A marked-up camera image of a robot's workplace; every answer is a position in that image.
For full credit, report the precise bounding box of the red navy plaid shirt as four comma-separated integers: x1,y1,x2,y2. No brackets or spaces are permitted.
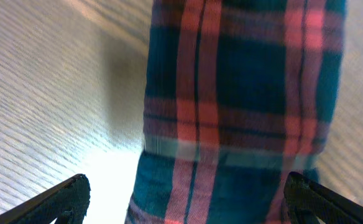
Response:
125,0,346,223

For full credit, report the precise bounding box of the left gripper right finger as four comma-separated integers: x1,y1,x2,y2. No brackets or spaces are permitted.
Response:
284,172,363,224

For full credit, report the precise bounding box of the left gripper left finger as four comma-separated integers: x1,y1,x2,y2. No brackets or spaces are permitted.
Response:
0,174,91,224

